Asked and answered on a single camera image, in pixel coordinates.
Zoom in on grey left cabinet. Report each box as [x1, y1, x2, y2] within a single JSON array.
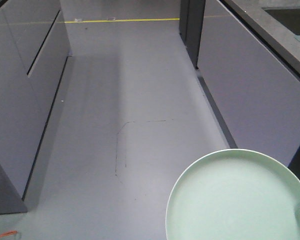
[[0, 0, 70, 215]]

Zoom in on grey right counter cabinet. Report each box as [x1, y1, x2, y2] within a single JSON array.
[[179, 0, 300, 176]]

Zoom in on light green round plate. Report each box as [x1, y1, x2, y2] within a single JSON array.
[[165, 149, 300, 240]]

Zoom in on orange cable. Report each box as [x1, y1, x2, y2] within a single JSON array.
[[0, 230, 19, 240]]

